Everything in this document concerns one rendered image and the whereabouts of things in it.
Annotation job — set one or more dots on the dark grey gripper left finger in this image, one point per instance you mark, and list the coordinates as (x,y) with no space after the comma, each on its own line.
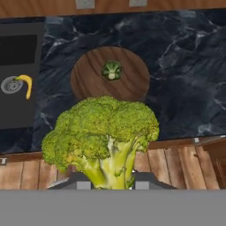
(75,180)

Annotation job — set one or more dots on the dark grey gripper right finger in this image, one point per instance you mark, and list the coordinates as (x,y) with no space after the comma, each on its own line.
(147,180)

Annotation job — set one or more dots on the large green broccoli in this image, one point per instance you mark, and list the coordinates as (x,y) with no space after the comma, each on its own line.
(100,132)

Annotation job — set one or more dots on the wooden cabinet door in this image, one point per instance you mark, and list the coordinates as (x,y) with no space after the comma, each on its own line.
(216,160)

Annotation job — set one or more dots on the dark sink basin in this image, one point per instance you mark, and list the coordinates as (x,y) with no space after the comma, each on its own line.
(17,111)

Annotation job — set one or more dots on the round wooden bowl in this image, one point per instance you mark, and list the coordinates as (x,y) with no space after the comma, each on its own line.
(88,79)

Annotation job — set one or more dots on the yellow banana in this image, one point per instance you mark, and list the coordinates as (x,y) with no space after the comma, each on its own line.
(27,84)

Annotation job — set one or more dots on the small green broccoli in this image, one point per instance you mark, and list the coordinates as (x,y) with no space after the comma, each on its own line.
(111,70)

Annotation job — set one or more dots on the grey wall socket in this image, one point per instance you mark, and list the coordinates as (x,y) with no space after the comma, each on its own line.
(138,2)
(84,3)

